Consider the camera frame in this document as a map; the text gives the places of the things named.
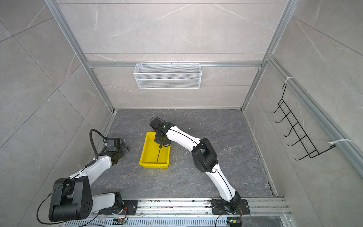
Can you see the white wire mesh basket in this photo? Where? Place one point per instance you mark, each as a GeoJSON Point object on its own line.
{"type": "Point", "coordinates": [168, 75]}

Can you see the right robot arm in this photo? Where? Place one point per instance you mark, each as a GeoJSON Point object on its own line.
{"type": "Point", "coordinates": [204, 158]}

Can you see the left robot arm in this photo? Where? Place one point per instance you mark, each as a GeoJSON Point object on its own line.
{"type": "Point", "coordinates": [72, 198]}

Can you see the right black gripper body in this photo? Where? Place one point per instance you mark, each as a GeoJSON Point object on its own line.
{"type": "Point", "coordinates": [158, 139]}

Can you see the aluminium mounting rail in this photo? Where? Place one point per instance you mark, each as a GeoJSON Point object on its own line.
{"type": "Point", "coordinates": [201, 207]}

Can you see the yellow plastic bin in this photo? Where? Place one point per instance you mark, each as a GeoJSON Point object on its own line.
{"type": "Point", "coordinates": [150, 152]}

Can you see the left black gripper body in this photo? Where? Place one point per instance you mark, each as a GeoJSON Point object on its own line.
{"type": "Point", "coordinates": [120, 150]}

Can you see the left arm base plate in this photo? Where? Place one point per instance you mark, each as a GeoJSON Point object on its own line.
{"type": "Point", "coordinates": [127, 207]}

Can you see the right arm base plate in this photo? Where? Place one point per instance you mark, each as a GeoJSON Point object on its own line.
{"type": "Point", "coordinates": [240, 207]}

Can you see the black wire hook rack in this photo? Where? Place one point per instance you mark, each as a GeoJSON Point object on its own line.
{"type": "Point", "coordinates": [309, 148]}

